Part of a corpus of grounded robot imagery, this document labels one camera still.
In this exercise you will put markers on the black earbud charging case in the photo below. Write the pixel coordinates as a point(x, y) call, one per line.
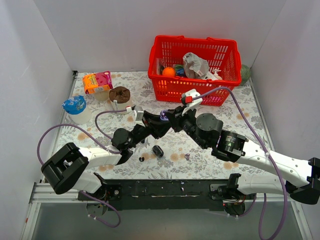
point(157, 150)

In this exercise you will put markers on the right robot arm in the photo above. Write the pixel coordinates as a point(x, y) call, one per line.
point(298, 178)

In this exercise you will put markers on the red plastic shopping basket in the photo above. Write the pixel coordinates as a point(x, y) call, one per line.
point(221, 54)

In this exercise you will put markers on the white pump bottle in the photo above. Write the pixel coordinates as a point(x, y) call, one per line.
point(212, 75)

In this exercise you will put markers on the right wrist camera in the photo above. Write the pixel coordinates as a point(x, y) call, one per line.
point(190, 100)

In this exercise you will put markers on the green ball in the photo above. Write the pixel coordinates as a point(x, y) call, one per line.
point(245, 73)

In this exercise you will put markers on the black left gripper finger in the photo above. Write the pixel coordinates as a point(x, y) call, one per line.
point(151, 119)
point(160, 130)

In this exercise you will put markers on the beige cup under package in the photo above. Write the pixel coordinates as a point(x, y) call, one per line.
point(101, 95)

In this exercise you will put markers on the blue green item in basket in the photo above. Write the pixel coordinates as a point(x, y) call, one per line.
point(179, 70)

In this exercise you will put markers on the brown topped paper roll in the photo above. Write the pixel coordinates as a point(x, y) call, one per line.
point(120, 99)

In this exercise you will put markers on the orange pink snack package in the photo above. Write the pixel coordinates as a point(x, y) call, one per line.
point(97, 82)

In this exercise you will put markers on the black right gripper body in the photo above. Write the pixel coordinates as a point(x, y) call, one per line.
point(179, 119)

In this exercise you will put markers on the clear plastic packet in basket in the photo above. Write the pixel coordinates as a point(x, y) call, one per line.
point(160, 65)

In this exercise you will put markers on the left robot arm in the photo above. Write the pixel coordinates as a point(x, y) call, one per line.
point(65, 170)

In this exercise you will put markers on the crumpled grey paper bag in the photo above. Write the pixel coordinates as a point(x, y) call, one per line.
point(194, 66)

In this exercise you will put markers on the orange fruit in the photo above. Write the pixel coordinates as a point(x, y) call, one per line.
point(169, 72)

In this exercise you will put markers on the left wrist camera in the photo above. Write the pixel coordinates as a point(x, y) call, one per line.
point(138, 114)

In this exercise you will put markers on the blue lidded white cup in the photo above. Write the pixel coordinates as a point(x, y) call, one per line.
point(77, 109)

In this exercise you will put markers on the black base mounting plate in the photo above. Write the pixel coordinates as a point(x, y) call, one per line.
point(173, 194)

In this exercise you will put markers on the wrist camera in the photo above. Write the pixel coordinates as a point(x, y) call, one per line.
point(190, 100)
point(138, 114)

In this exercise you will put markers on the lavender earbud charging case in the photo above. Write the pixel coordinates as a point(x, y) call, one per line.
point(164, 119)

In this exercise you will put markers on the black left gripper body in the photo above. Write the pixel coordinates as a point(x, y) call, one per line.
point(145, 122)

